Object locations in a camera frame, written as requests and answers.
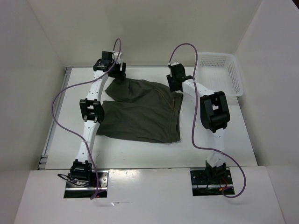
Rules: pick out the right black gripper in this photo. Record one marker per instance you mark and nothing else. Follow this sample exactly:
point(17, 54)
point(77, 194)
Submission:
point(170, 79)

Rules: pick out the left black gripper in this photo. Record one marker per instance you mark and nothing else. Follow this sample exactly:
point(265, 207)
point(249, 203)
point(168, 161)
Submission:
point(119, 74)

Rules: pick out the dark green shorts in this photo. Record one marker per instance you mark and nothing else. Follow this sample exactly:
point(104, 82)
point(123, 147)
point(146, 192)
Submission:
point(141, 110)

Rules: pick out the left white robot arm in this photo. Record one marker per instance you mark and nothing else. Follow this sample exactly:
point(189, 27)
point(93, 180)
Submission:
point(92, 112)

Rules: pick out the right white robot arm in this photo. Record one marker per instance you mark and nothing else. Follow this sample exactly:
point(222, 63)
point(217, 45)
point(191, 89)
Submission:
point(214, 116)

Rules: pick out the white perforated plastic basket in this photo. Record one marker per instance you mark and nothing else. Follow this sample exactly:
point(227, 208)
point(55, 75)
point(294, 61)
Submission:
point(219, 72)

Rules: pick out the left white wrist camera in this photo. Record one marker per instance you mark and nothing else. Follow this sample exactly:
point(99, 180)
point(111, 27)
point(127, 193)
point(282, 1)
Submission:
point(117, 57)

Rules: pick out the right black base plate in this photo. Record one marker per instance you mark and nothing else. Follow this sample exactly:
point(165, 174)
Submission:
point(204, 186)

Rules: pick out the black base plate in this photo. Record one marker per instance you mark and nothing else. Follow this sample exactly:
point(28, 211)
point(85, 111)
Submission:
point(204, 186)
point(76, 188)

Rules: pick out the aluminium table edge rail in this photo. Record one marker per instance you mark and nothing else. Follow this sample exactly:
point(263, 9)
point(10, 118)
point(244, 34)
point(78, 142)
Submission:
point(47, 146)

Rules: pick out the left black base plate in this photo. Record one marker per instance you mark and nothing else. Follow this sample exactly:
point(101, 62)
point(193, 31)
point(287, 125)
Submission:
point(76, 188)

